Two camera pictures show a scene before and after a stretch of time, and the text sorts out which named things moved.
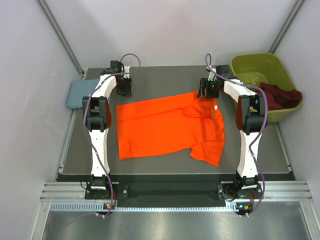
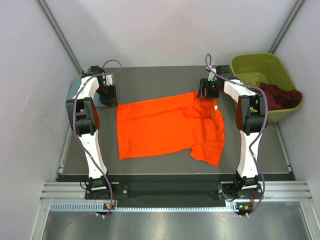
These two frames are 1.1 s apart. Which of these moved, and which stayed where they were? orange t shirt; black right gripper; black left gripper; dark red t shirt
Moved: black left gripper
Stayed: dark red t shirt; black right gripper; orange t shirt
